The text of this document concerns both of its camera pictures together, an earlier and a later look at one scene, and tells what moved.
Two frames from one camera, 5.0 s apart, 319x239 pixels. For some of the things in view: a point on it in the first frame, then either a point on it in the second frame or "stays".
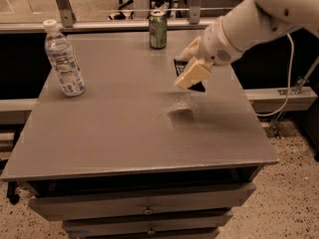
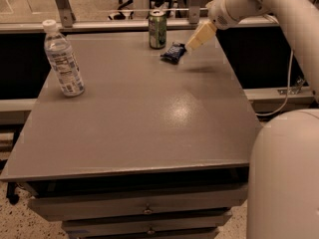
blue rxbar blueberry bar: x=200 y=86 to x=174 y=54
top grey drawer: x=82 y=205 stays
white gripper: x=215 y=45 to x=221 y=13
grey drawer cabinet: x=136 y=156 stays
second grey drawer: x=148 y=222 stays
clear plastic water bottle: x=63 y=61 stays
